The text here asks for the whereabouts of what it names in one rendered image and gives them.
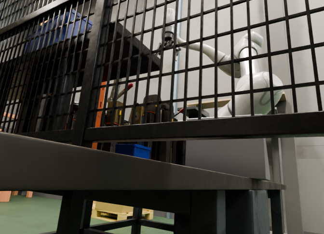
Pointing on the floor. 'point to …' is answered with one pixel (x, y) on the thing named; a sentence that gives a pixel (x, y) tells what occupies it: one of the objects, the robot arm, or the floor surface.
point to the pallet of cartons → (99, 207)
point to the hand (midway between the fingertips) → (167, 60)
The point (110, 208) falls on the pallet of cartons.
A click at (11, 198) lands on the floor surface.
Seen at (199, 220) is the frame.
